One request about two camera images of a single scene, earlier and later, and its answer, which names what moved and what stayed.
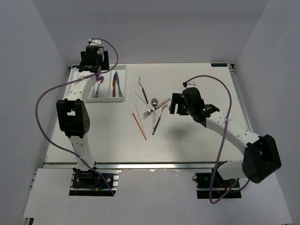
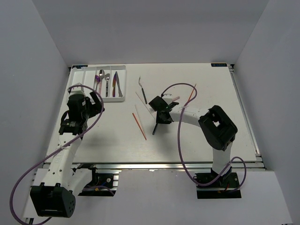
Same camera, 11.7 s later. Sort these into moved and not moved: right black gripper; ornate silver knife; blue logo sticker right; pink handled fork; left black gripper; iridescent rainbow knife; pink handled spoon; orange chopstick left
Moved: right black gripper; pink handled spoon; pink handled fork; left black gripper
Not moved: iridescent rainbow knife; blue logo sticker right; ornate silver knife; orange chopstick left
